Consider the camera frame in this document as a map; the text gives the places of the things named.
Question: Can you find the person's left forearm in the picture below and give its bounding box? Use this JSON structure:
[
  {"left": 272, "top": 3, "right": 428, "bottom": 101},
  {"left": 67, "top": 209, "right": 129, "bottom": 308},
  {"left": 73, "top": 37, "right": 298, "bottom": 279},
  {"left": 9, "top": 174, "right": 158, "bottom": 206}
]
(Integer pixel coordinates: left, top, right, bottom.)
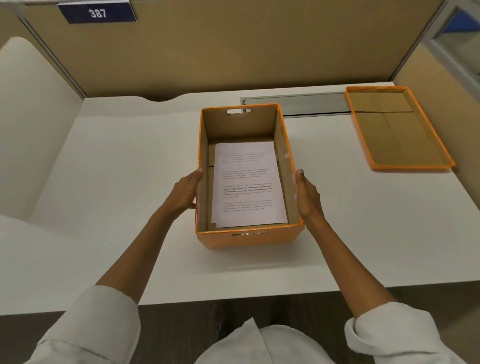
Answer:
[{"left": 94, "top": 206, "right": 176, "bottom": 305}]

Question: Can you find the blue number sign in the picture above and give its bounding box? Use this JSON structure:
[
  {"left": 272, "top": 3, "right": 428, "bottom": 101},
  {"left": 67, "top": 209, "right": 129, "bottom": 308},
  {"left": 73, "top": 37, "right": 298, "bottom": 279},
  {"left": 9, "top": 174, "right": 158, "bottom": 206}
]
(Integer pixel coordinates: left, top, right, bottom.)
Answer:
[{"left": 57, "top": 1, "right": 138, "bottom": 25}]

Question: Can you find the person's right hand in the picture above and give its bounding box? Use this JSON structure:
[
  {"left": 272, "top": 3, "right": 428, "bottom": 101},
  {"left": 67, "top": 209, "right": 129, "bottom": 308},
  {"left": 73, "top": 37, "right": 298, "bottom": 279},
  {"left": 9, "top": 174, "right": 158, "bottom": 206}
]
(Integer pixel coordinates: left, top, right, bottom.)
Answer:
[{"left": 295, "top": 169, "right": 326, "bottom": 226}]

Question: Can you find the white printed paper sheet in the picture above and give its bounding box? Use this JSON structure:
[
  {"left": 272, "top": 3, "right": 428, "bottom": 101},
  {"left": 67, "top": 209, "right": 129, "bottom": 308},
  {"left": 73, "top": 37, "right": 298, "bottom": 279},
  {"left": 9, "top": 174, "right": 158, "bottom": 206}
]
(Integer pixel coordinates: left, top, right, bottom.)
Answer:
[{"left": 211, "top": 141, "right": 289, "bottom": 229}]

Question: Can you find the orange cardboard box lid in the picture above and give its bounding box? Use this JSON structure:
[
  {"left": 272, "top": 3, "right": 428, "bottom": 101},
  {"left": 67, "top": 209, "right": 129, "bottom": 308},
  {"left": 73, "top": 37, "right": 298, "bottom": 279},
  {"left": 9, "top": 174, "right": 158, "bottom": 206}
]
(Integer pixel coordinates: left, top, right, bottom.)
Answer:
[{"left": 344, "top": 86, "right": 456, "bottom": 172}]

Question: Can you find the person's right forearm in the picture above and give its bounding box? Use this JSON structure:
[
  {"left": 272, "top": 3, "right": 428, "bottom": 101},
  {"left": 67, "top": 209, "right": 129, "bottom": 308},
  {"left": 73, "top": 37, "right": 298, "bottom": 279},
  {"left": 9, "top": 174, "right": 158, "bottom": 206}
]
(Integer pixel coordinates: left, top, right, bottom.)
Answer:
[{"left": 307, "top": 215, "right": 397, "bottom": 319}]

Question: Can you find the grey framed glass window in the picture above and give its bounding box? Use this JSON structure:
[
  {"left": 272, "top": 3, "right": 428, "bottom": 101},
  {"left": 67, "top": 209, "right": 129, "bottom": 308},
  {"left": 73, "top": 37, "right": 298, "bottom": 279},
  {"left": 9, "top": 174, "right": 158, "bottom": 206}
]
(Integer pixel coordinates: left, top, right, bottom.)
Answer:
[{"left": 420, "top": 0, "right": 480, "bottom": 91}]

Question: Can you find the white side partition panel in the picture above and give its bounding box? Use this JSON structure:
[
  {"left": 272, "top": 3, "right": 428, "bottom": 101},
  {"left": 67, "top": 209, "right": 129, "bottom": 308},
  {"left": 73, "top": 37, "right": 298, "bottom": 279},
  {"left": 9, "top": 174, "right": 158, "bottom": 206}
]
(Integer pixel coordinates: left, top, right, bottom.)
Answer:
[{"left": 0, "top": 36, "right": 85, "bottom": 222}]

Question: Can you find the tan desk partition panel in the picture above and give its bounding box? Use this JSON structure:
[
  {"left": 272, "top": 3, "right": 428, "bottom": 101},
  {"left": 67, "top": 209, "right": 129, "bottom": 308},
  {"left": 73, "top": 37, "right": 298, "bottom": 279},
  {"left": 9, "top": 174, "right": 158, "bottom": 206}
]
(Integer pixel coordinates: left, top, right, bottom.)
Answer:
[{"left": 20, "top": 0, "right": 445, "bottom": 102}]

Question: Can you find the orange cardboard storage box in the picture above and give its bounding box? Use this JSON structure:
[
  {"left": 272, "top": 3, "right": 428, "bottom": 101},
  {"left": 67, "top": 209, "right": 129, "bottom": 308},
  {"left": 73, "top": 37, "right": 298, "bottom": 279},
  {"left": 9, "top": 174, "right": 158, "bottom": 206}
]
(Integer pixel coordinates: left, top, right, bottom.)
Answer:
[{"left": 194, "top": 103, "right": 305, "bottom": 250}]

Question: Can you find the grey metal cable tray cover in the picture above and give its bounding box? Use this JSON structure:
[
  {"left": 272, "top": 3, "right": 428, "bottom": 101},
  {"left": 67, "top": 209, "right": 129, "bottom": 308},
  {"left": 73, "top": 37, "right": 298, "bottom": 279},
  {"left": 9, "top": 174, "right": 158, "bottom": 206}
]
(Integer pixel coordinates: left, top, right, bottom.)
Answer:
[{"left": 240, "top": 92, "right": 355, "bottom": 119}]

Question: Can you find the person's white shirt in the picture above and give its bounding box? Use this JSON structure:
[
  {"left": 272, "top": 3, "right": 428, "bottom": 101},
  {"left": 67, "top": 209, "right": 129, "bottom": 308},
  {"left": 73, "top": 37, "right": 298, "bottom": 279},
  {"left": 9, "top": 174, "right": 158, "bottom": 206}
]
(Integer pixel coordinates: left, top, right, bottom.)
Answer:
[{"left": 22, "top": 285, "right": 459, "bottom": 364}]

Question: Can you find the person's left hand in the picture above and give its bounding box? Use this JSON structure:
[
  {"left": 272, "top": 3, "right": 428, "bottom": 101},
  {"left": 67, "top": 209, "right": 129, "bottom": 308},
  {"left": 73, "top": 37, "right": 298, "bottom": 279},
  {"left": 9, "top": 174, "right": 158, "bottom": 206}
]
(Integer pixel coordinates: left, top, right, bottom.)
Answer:
[{"left": 163, "top": 169, "right": 204, "bottom": 220}]

